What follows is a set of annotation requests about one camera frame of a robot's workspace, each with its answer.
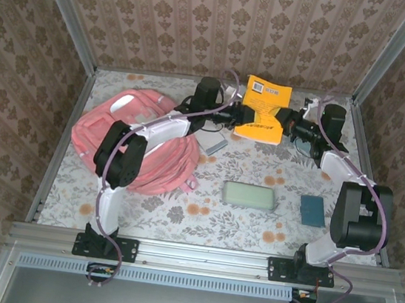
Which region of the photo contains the floral table cover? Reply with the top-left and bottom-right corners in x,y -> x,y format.
36,59 -> 401,270

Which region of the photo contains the white notebook grey spine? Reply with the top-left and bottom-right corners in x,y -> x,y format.
190,126 -> 230,159

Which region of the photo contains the aluminium back rail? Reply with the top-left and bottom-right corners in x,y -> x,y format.
94,61 -> 356,104

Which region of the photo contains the aluminium side rail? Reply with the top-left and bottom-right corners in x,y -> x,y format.
24,61 -> 98,231
329,99 -> 405,270

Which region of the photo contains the slotted grey cable duct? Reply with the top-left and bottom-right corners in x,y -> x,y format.
15,250 -> 296,303

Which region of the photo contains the pale green pencil case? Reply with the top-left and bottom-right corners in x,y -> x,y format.
220,179 -> 280,213

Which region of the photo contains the pink backpack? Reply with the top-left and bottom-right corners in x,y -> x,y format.
64,80 -> 210,201

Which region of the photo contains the aluminium frame post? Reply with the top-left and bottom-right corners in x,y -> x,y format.
350,0 -> 405,112
18,0 -> 107,77

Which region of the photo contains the yellow book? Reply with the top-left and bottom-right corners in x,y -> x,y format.
230,73 -> 295,147

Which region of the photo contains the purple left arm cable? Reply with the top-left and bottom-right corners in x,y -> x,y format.
84,53 -> 251,303

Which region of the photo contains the small teal notebook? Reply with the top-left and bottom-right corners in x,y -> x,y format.
297,193 -> 329,229

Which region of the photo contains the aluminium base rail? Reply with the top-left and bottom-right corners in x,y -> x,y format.
5,218 -> 405,301

